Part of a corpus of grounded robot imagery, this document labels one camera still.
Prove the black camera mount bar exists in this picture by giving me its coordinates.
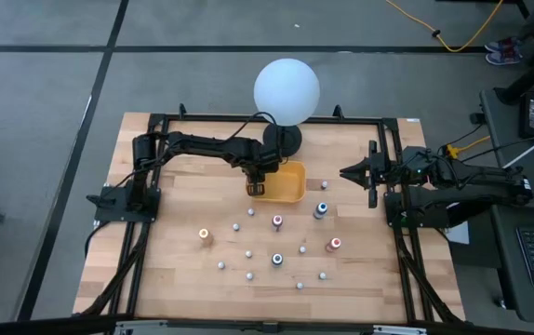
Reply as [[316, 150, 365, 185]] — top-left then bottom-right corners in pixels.
[[0, 314, 534, 335]]

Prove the black aluminium table frame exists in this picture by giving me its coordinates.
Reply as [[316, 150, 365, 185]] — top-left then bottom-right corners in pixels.
[[80, 102, 464, 325]]

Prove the dark grey side desk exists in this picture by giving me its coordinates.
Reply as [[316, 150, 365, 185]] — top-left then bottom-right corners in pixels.
[[479, 87, 534, 322]]

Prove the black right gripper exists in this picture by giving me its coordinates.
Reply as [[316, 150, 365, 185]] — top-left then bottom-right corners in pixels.
[[340, 141, 402, 209]]

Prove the yellow food coloring bottle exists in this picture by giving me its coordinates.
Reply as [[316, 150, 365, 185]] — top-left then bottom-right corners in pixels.
[[197, 227, 216, 248]]

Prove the yellow plastic bin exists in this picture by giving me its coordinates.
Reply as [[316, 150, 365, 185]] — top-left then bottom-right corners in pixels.
[[247, 159, 307, 205]]

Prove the white paper sheet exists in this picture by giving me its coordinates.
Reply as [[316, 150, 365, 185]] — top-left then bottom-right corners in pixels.
[[444, 221, 471, 246]]

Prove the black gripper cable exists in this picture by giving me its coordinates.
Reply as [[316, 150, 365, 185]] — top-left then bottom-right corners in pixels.
[[226, 111, 280, 141]]

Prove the person's shoe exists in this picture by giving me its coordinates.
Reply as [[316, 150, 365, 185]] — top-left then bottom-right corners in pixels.
[[485, 49, 524, 66], [484, 36, 524, 53]]

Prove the black chair base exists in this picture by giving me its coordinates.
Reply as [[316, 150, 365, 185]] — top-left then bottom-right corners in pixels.
[[494, 44, 534, 106]]

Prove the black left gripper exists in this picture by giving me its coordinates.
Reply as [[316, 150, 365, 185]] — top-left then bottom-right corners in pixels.
[[243, 155, 282, 196]]

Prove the white globe lamp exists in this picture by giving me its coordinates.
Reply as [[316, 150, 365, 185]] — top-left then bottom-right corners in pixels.
[[253, 58, 321, 158]]

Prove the yellow floor extension cable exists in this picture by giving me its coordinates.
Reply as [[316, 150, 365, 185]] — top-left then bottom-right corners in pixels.
[[384, 0, 506, 53]]

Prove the yellow cable connector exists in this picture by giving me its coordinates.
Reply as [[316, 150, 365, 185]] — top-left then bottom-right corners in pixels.
[[444, 134, 492, 159]]

